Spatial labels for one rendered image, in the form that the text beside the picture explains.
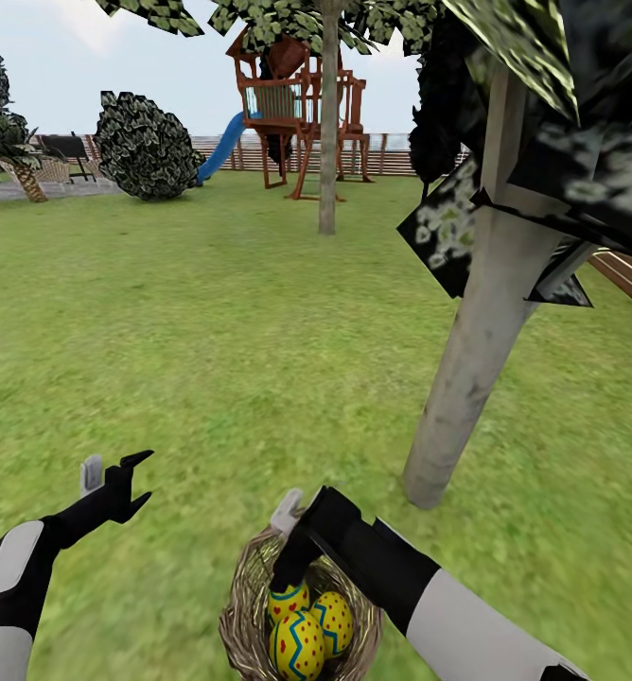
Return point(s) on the easter egg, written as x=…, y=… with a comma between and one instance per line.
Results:
x=294, y=599
x=297, y=646
x=336, y=618

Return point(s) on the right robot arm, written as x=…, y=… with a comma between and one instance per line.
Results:
x=462, y=637

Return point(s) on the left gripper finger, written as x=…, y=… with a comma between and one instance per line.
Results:
x=131, y=461
x=136, y=504

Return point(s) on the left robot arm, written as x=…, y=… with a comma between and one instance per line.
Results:
x=28, y=551

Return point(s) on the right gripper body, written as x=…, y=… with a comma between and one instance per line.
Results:
x=294, y=560

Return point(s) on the wicker basket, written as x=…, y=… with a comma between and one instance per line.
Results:
x=244, y=625

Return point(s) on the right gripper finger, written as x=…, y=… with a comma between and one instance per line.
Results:
x=277, y=584

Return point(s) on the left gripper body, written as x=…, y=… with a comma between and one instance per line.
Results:
x=112, y=501

